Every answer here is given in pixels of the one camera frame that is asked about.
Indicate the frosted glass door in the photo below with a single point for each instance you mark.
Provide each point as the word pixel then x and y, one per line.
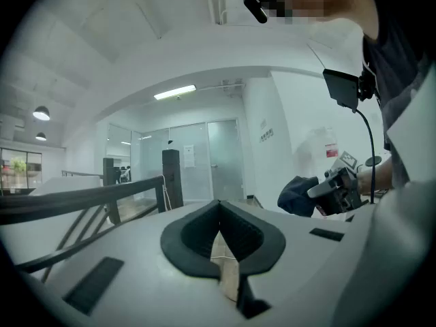
pixel 225 155

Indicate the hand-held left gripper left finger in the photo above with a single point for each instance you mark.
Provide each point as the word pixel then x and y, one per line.
pixel 170 247

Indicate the person's torso in dark clothing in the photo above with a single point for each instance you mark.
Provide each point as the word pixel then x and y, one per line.
pixel 402 63

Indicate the person's head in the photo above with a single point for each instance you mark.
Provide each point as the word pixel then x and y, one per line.
pixel 340 5

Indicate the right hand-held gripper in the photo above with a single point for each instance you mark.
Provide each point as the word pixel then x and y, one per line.
pixel 340 189

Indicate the black pendant lamp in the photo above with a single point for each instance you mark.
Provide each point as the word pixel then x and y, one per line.
pixel 41 137
pixel 41 114

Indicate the frosted glass partition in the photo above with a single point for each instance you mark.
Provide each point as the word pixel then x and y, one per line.
pixel 153 158

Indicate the black head-worn camera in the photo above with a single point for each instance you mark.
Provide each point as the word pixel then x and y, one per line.
pixel 255 7

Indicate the dark wooden handrail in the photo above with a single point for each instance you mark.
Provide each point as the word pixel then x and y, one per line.
pixel 68 196

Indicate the long ceiling light panel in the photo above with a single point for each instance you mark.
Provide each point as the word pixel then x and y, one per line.
pixel 175 92

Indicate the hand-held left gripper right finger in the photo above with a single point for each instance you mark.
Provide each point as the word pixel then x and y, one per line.
pixel 272 247

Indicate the black chest-mounted box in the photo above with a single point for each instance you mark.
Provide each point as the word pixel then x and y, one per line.
pixel 340 87

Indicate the small wall signs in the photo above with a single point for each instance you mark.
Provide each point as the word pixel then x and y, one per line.
pixel 266 133

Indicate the dark blue cloth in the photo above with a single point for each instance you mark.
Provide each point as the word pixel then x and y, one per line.
pixel 294 196

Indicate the white paper notice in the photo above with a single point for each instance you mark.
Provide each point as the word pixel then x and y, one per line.
pixel 189 156

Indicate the person's right forearm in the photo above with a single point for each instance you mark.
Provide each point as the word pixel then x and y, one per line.
pixel 378 179

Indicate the red and white poster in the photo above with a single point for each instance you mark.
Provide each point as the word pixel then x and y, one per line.
pixel 331 152

